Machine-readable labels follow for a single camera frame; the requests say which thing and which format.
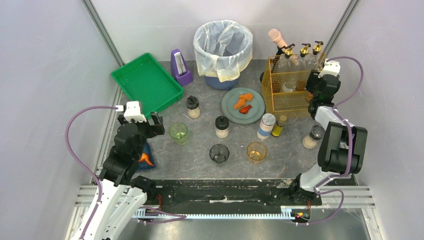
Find blue snack bag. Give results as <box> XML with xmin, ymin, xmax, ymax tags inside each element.
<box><xmin>136</xmin><ymin>142</ymin><xmax>156</xmax><ymax>172</ymax></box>

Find white plastic bin liner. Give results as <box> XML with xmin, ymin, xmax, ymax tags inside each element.
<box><xmin>193</xmin><ymin>19</ymin><xmax>253</xmax><ymax>83</ymax></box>

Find spice jar black lid powder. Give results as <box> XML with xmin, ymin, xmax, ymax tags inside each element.
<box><xmin>185</xmin><ymin>95</ymin><xmax>201</xmax><ymax>119</ymax></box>

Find small yellow oil bottle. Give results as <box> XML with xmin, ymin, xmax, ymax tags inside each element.
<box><xmin>271</xmin><ymin>114</ymin><xmax>288</xmax><ymax>137</ymax></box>

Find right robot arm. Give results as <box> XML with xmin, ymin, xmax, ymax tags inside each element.
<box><xmin>291</xmin><ymin>70</ymin><xmax>368</xmax><ymax>200</ymax></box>

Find white blue canister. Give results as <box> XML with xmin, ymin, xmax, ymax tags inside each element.
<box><xmin>257</xmin><ymin>113</ymin><xmax>276</xmax><ymax>140</ymax></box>

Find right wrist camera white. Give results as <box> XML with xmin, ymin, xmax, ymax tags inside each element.
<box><xmin>318</xmin><ymin>58</ymin><xmax>341</xmax><ymax>78</ymax></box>

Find green glass cup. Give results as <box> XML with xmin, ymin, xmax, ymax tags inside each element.
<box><xmin>168</xmin><ymin>122</ymin><xmax>189</xmax><ymax>145</ymax></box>

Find purple cable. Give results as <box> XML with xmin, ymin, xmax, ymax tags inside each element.
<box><xmin>309</xmin><ymin>56</ymin><xmax>365</xmax><ymax>226</ymax></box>
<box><xmin>64</xmin><ymin>105</ymin><xmax>120</xmax><ymax>240</ymax></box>

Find red sauce bottle yellow cap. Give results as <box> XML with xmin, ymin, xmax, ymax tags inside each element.
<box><xmin>305</xmin><ymin>92</ymin><xmax>313</xmax><ymax>103</ymax></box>

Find dark grey glass cup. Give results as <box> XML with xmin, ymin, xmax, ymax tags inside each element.
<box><xmin>209</xmin><ymin>144</ymin><xmax>230</xmax><ymax>164</ymax></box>

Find spice jar right side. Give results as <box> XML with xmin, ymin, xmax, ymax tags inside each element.
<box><xmin>302</xmin><ymin>124</ymin><xmax>326</xmax><ymax>150</ymax></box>

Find purple metronome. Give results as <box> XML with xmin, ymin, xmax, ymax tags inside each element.
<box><xmin>170</xmin><ymin>49</ymin><xmax>194</xmax><ymax>87</ymax></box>

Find grey round plate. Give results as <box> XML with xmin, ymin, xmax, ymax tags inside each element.
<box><xmin>220</xmin><ymin>87</ymin><xmax>266</xmax><ymax>125</ymax></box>

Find beige microphone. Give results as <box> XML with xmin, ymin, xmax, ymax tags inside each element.
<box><xmin>268</xmin><ymin>28</ymin><xmax>288</xmax><ymax>49</ymax></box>

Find black microphone stand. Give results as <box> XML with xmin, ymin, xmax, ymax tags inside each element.
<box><xmin>270</xmin><ymin>47</ymin><xmax>284</xmax><ymax>73</ymax></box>

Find green plastic tray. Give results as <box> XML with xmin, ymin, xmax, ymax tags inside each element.
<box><xmin>111</xmin><ymin>52</ymin><xmax>184</xmax><ymax>119</ymax></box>

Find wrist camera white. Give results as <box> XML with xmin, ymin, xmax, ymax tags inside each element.
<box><xmin>318</xmin><ymin>58</ymin><xmax>341</xmax><ymax>78</ymax></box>
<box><xmin>115</xmin><ymin>101</ymin><xmax>147</xmax><ymax>123</ymax></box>

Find clear glass oil bottle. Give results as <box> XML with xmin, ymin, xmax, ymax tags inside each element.
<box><xmin>292</xmin><ymin>43</ymin><xmax>311</xmax><ymax>92</ymax></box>

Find white cable duct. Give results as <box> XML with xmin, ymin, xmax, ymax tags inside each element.
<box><xmin>132</xmin><ymin>207</ymin><xmax>310</xmax><ymax>222</ymax></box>

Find glass oil bottle dark liquid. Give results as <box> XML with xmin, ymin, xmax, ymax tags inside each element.
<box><xmin>275</xmin><ymin>43</ymin><xmax>296</xmax><ymax>93</ymax></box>

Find orange fried chicken piece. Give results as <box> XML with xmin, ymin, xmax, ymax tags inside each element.
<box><xmin>233</xmin><ymin>92</ymin><xmax>254</xmax><ymax>110</ymax></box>

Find amber glass cup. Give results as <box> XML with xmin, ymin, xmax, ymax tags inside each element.
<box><xmin>246</xmin><ymin>141</ymin><xmax>268</xmax><ymax>163</ymax></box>

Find red fried chicken piece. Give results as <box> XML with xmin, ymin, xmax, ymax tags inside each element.
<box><xmin>239</xmin><ymin>104</ymin><xmax>253</xmax><ymax>115</ymax></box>

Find blue trash bin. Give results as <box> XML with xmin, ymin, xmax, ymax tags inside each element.
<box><xmin>203</xmin><ymin>76</ymin><xmax>240</xmax><ymax>91</ymax></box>

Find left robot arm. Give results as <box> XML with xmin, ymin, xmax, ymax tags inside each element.
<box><xmin>72</xmin><ymin>112</ymin><xmax>165</xmax><ymax>240</ymax></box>

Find yellow wire basket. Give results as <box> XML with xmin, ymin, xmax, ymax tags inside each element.
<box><xmin>261</xmin><ymin>53</ymin><xmax>326</xmax><ymax>118</ymax></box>

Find glass oil bottle amber residue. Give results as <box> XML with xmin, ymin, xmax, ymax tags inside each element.
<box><xmin>305</xmin><ymin>40</ymin><xmax>324</xmax><ymax>73</ymax></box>

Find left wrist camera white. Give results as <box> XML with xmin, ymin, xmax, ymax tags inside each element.
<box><xmin>115</xmin><ymin>101</ymin><xmax>147</xmax><ymax>123</ymax></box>

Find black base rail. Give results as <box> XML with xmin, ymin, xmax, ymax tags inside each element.
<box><xmin>146</xmin><ymin>178</ymin><xmax>322</xmax><ymax>214</ymax></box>

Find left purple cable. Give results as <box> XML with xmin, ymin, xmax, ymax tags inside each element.
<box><xmin>64</xmin><ymin>105</ymin><xmax>120</xmax><ymax>240</ymax></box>

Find spice jar black lid beans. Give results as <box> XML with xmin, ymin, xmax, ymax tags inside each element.
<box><xmin>215</xmin><ymin>115</ymin><xmax>230</xmax><ymax>139</ymax></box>

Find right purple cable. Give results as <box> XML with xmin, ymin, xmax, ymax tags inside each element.
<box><xmin>309</xmin><ymin>56</ymin><xmax>365</xmax><ymax>226</ymax></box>

